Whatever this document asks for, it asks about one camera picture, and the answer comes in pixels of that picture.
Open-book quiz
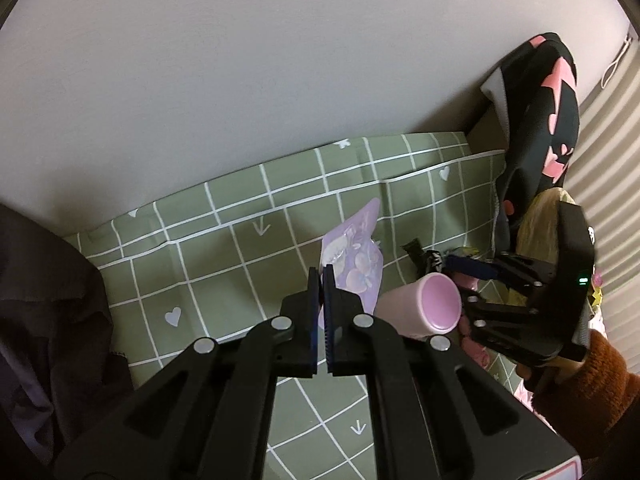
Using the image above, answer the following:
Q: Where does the white cable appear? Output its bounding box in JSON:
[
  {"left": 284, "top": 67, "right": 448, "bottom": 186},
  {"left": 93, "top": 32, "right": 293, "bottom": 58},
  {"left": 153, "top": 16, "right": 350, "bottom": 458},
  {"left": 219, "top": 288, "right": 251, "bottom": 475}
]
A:
[{"left": 600, "top": 32, "right": 634, "bottom": 88}]

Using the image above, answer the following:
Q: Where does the black snack packet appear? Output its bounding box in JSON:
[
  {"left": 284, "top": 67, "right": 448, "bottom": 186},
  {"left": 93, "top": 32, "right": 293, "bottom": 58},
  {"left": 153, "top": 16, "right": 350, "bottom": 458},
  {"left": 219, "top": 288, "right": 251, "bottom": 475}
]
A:
[{"left": 401, "top": 240, "right": 446, "bottom": 277}]

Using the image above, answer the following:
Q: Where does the green checked mat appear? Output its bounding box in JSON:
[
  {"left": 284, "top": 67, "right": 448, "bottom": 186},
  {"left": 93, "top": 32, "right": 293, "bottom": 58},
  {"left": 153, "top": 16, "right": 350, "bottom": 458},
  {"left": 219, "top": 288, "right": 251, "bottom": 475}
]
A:
[{"left": 65, "top": 131, "right": 531, "bottom": 480}]

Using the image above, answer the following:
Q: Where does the purple cloth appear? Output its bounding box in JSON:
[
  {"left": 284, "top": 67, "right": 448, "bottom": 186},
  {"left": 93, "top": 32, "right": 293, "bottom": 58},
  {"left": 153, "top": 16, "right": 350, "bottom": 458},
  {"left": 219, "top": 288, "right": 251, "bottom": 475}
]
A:
[{"left": 0, "top": 345, "right": 53, "bottom": 463}]

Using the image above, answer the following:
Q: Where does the pink cup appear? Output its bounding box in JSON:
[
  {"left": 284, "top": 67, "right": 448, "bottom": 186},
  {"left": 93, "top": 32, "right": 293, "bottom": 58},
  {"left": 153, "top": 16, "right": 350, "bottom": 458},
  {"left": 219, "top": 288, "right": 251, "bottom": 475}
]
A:
[{"left": 376, "top": 273, "right": 462, "bottom": 339}]

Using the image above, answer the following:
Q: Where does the white pleated curtain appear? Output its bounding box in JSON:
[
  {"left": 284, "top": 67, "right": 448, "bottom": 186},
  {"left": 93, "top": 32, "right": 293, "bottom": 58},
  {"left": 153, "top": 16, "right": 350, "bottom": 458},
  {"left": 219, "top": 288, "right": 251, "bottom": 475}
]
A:
[{"left": 565, "top": 35, "right": 640, "bottom": 321}]

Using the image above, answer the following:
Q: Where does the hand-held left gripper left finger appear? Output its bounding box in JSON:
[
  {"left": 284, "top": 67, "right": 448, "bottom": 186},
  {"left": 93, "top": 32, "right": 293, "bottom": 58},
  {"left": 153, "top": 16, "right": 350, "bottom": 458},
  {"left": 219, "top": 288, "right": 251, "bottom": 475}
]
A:
[{"left": 52, "top": 267, "right": 323, "bottom": 480}]

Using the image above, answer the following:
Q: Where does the purple printed packet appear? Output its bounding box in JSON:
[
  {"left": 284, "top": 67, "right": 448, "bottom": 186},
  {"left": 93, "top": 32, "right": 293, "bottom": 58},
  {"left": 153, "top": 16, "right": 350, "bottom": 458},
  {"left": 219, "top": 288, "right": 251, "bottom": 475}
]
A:
[{"left": 320, "top": 197, "right": 385, "bottom": 313}]

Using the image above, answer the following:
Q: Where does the yellow-green plastic bag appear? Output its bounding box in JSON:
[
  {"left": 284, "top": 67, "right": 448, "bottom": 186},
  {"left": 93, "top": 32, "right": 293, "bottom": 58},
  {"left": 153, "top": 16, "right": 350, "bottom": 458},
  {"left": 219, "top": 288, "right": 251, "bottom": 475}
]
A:
[{"left": 515, "top": 187, "right": 575, "bottom": 263}]

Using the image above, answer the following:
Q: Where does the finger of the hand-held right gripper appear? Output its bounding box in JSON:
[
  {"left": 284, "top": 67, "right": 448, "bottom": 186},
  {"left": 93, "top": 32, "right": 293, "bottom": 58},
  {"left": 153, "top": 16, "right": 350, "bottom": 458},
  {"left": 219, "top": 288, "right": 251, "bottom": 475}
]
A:
[
  {"left": 446, "top": 254, "right": 557, "bottom": 288},
  {"left": 460, "top": 292, "right": 545, "bottom": 348}
]

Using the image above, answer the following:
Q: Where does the dark jacket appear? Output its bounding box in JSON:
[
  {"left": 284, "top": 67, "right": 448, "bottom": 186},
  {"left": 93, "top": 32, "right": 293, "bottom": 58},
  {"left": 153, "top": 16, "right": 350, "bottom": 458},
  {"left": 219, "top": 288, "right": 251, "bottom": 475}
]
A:
[{"left": 0, "top": 202, "right": 136, "bottom": 468}]

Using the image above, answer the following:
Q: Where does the pink floral bedsheet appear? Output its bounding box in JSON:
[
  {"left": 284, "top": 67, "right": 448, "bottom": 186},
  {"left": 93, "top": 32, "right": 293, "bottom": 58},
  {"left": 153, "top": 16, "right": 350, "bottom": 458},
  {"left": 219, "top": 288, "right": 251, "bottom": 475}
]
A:
[{"left": 587, "top": 267, "right": 608, "bottom": 343}]

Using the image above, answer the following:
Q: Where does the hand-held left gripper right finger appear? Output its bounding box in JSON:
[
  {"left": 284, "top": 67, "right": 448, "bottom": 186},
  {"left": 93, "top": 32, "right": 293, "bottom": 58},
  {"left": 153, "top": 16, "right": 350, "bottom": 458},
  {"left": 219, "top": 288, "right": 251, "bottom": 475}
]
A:
[{"left": 322, "top": 265, "right": 581, "bottom": 480}]

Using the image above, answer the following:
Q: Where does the beige bed headboard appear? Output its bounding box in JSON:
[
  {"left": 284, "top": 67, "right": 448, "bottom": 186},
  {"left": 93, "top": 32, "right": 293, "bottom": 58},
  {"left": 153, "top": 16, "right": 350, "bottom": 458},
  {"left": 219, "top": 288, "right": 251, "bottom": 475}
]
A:
[{"left": 465, "top": 107, "right": 511, "bottom": 156}]

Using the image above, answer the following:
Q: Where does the person's right hand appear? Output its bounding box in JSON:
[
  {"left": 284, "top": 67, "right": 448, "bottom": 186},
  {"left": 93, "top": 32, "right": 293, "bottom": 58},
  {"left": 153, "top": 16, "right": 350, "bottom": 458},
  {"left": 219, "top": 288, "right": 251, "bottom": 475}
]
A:
[{"left": 514, "top": 360, "right": 543, "bottom": 393}]

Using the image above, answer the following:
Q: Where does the black pink patterned cloth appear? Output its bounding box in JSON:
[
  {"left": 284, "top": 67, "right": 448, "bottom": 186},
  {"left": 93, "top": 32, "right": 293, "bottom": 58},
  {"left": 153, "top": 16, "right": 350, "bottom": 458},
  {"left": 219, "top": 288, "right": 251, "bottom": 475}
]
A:
[{"left": 480, "top": 32, "right": 581, "bottom": 256}]

